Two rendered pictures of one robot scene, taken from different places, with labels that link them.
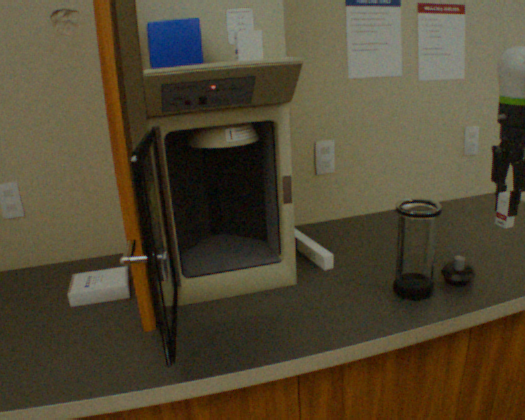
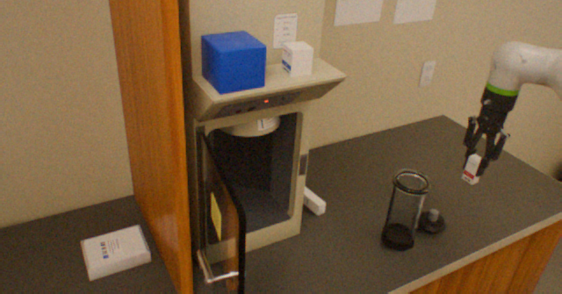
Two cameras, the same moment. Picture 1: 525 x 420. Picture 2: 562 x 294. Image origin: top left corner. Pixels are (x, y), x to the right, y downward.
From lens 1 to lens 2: 0.50 m
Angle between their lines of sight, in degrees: 20
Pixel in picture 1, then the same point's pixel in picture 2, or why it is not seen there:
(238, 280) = (255, 238)
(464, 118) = (424, 54)
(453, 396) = not seen: outside the picture
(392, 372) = not seen: outside the picture
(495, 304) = (466, 254)
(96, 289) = (118, 260)
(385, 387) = not seen: outside the picture
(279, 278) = (287, 231)
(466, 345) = (438, 283)
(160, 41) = (230, 69)
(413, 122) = (381, 61)
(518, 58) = (516, 58)
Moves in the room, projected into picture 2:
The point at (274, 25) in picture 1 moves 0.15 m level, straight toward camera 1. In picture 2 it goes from (313, 28) to (334, 52)
